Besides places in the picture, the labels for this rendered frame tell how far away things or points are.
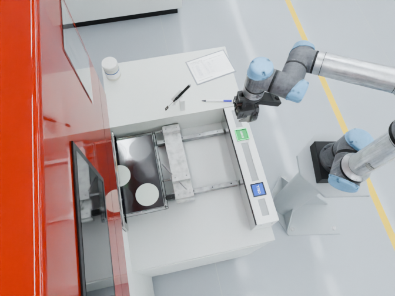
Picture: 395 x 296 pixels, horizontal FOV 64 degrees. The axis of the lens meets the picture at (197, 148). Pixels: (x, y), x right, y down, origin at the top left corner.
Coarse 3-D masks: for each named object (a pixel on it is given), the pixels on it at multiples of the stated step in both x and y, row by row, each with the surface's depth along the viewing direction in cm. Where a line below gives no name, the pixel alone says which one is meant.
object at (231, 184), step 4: (236, 180) 146; (216, 184) 145; (220, 184) 145; (224, 184) 145; (228, 184) 145; (232, 184) 145; (236, 184) 146; (200, 188) 144; (204, 188) 145; (208, 188) 145; (212, 188) 145; (216, 188) 145; (220, 188) 146; (224, 188) 147; (196, 192) 144; (200, 192) 145; (204, 192) 146
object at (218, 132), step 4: (204, 132) 156; (208, 132) 156; (212, 132) 156; (216, 132) 156; (220, 132) 156; (184, 136) 155; (188, 136) 155; (192, 136) 155; (196, 136) 155; (200, 136) 155; (204, 136) 156; (208, 136) 157; (212, 136) 158; (160, 140) 153; (164, 140) 153; (184, 140) 155; (188, 140) 156; (160, 144) 154; (164, 144) 155
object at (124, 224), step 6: (114, 138) 145; (114, 144) 142; (114, 150) 141; (114, 156) 140; (120, 192) 134; (120, 198) 133; (120, 204) 131; (120, 210) 130; (126, 222) 136; (126, 228) 132
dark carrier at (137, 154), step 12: (120, 144) 147; (132, 144) 147; (144, 144) 147; (120, 156) 144; (132, 156) 145; (144, 156) 145; (132, 168) 142; (144, 168) 143; (156, 168) 143; (132, 180) 140; (144, 180) 140; (156, 180) 140; (132, 192) 138; (132, 204) 136; (156, 204) 136
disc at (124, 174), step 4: (120, 168) 142; (124, 168) 142; (120, 172) 141; (124, 172) 141; (128, 172) 142; (120, 176) 141; (124, 176) 141; (128, 176) 141; (120, 180) 140; (124, 180) 140; (128, 180) 140; (120, 184) 139; (124, 184) 139
